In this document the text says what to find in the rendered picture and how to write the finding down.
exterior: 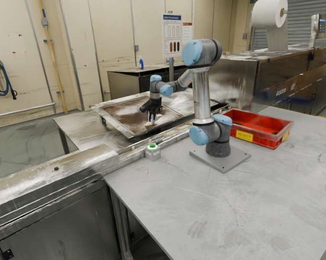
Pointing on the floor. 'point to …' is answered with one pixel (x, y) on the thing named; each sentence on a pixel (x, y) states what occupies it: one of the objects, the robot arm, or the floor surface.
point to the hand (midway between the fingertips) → (150, 122)
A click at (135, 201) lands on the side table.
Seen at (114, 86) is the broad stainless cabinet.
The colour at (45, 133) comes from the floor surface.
